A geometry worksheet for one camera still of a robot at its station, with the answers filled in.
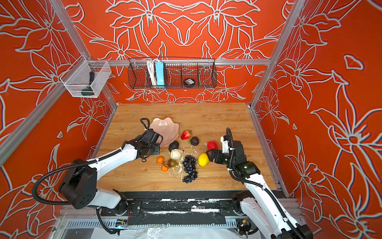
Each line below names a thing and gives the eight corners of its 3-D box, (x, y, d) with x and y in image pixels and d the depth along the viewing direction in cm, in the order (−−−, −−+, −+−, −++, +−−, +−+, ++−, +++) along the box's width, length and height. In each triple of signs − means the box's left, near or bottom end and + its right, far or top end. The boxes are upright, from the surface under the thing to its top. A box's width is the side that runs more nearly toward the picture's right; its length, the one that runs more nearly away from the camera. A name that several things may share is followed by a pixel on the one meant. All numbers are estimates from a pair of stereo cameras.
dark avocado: (171, 153, 94) (170, 150, 91) (167, 149, 96) (167, 145, 93) (180, 147, 97) (179, 144, 93) (177, 143, 99) (176, 139, 95)
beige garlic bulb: (170, 160, 91) (169, 157, 87) (171, 152, 95) (170, 148, 91) (183, 160, 91) (182, 157, 87) (183, 152, 95) (182, 148, 91)
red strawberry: (180, 138, 101) (180, 135, 98) (185, 131, 105) (185, 128, 102) (187, 141, 100) (187, 138, 97) (191, 134, 104) (191, 131, 101)
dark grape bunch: (182, 182, 82) (181, 180, 79) (182, 158, 92) (182, 155, 89) (197, 182, 82) (197, 180, 79) (196, 157, 92) (197, 155, 89)
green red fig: (167, 167, 88) (167, 165, 86) (168, 161, 91) (167, 159, 88) (178, 167, 88) (177, 165, 86) (178, 161, 91) (178, 159, 88)
